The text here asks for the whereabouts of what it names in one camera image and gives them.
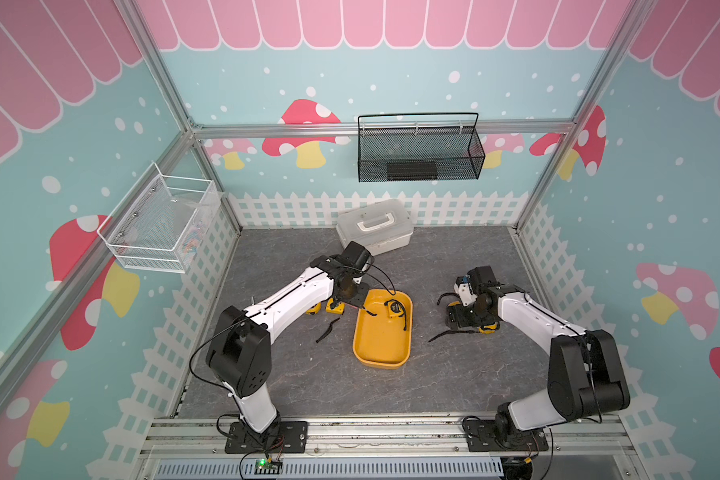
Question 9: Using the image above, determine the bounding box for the yellow plastic storage bin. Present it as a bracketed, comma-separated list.
[353, 289, 413, 370]

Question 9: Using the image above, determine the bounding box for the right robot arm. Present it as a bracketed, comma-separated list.
[440, 266, 631, 441]

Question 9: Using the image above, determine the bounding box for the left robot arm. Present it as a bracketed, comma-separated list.
[205, 241, 374, 437]

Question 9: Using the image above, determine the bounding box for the white plastic lidded case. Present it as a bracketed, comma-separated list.
[336, 199, 414, 257]

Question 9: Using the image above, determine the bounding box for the green lit circuit board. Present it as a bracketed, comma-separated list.
[253, 458, 283, 475]

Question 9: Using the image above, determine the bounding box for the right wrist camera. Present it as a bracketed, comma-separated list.
[454, 275, 477, 307]

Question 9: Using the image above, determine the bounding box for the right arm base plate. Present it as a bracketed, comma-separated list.
[461, 416, 549, 456]

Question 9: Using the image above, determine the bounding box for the black mesh wall basket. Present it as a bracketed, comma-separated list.
[356, 112, 486, 183]

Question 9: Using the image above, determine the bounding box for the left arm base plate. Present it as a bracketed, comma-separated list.
[224, 420, 309, 454]

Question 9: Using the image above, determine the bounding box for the grey slotted cable duct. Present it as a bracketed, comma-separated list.
[153, 457, 505, 479]

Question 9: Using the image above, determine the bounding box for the white wire wall basket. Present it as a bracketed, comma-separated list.
[97, 163, 221, 274]

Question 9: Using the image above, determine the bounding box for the aluminium mounting rail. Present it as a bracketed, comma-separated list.
[138, 412, 635, 459]

